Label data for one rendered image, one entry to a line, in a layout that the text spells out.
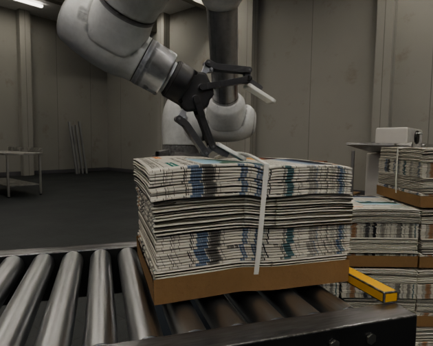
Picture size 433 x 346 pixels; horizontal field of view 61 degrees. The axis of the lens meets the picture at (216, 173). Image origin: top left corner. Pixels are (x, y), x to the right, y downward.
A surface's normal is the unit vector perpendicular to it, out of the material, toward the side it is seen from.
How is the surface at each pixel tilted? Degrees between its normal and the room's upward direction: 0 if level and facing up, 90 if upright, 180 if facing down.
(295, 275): 91
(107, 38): 122
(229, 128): 132
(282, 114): 90
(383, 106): 90
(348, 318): 0
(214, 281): 93
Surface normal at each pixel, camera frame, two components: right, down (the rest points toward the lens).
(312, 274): 0.30, 0.10
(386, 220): -0.01, 0.08
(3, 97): 0.77, 0.06
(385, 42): -0.65, 0.05
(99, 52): -0.11, 0.70
